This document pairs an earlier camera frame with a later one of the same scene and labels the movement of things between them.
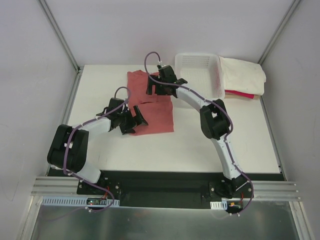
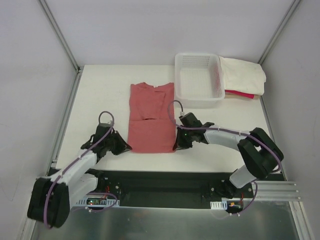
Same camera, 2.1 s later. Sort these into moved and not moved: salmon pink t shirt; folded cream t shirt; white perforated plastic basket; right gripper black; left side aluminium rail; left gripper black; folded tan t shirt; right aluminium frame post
Moved: right gripper black; salmon pink t shirt; left gripper black
Not moved: folded tan t shirt; right aluminium frame post; folded cream t shirt; white perforated plastic basket; left side aluminium rail
